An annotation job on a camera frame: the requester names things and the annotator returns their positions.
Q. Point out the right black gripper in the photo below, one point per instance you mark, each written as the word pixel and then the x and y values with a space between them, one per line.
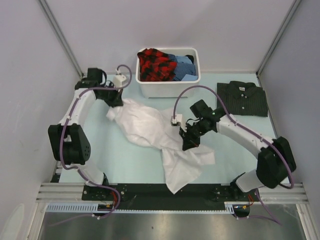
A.
pixel 189 141

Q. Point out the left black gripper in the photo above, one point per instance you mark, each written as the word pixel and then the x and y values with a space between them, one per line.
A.
pixel 117 100

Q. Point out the white long sleeve shirt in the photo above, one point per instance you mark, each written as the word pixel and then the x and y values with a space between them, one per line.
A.
pixel 149 127

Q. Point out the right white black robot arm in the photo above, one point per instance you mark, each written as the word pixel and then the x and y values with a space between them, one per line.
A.
pixel 275 160

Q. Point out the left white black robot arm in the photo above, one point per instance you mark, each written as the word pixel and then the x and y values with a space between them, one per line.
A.
pixel 69 143

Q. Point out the red black plaid shirt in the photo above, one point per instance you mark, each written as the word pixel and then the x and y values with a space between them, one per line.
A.
pixel 156 66

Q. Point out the white plastic bin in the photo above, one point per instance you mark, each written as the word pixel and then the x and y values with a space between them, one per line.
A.
pixel 169 89

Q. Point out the folded black striped shirt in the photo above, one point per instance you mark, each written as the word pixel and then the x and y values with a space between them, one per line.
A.
pixel 243 98

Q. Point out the blue patterned shirt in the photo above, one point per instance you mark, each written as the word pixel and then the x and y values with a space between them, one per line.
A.
pixel 185 70

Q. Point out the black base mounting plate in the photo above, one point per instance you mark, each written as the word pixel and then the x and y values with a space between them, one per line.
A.
pixel 192 197

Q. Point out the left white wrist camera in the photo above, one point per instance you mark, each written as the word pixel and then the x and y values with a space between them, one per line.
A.
pixel 119 81

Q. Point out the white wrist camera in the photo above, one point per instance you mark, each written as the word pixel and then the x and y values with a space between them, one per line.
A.
pixel 119 81
pixel 178 120

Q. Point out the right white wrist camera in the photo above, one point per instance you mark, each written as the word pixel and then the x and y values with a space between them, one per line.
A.
pixel 178 120

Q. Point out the left aluminium corner post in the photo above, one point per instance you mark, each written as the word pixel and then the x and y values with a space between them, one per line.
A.
pixel 49 15

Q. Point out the aluminium corner post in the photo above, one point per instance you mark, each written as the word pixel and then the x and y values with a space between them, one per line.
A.
pixel 279 34
pixel 49 15

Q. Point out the aluminium front rail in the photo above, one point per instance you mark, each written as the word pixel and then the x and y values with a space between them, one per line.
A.
pixel 68 192

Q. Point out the white slotted cable duct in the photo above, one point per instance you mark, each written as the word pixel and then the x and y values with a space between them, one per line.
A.
pixel 96 208

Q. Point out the right aluminium corner post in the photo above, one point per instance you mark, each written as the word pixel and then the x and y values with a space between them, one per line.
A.
pixel 279 34

